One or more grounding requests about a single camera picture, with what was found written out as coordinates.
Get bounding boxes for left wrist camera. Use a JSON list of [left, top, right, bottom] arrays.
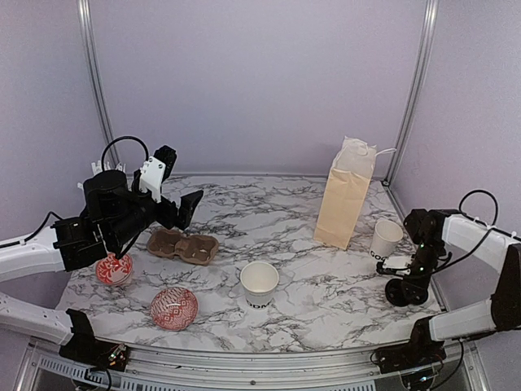
[[132, 145, 177, 204]]

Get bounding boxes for right aluminium frame post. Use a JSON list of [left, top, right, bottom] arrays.
[[384, 0, 440, 187]]

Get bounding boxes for left aluminium frame post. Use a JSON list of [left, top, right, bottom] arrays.
[[77, 0, 114, 146]]

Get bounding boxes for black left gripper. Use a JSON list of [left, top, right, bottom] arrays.
[[107, 169, 204, 248]]

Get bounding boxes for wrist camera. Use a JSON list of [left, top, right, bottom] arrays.
[[376, 256, 413, 276], [132, 145, 177, 204]]

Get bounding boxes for aluminium frame post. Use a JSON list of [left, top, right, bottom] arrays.
[[77, 0, 114, 146], [384, 0, 440, 187]]

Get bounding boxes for black cup lid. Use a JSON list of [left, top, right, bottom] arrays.
[[384, 279, 409, 307], [401, 280, 428, 305]]

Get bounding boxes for red floral pattern bowl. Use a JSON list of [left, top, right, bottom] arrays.
[[95, 253, 134, 286]]

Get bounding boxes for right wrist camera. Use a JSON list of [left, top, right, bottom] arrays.
[[376, 256, 413, 276]]

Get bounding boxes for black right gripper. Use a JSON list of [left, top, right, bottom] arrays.
[[401, 239, 444, 299]]

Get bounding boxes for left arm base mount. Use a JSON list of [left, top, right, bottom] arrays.
[[59, 336, 129, 371]]

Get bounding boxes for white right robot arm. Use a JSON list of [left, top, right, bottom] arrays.
[[401, 209, 520, 365]]

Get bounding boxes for black cup with straws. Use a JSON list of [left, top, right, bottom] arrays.
[[91, 160, 126, 176]]

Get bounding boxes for red geometric pattern bowl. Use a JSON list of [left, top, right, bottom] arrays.
[[151, 287, 199, 332]]

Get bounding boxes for brown paper bag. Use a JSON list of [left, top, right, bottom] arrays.
[[313, 137, 377, 249]]

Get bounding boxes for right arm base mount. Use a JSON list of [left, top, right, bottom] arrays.
[[373, 340, 446, 374]]

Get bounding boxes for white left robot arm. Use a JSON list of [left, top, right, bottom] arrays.
[[1, 169, 203, 362]]

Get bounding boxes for front aluminium rail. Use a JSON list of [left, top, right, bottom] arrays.
[[15, 344, 489, 391]]

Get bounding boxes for white paper coffee cup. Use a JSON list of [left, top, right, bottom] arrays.
[[239, 261, 279, 310]]

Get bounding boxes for brown cardboard cup carrier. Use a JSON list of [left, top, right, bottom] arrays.
[[147, 229, 220, 266]]

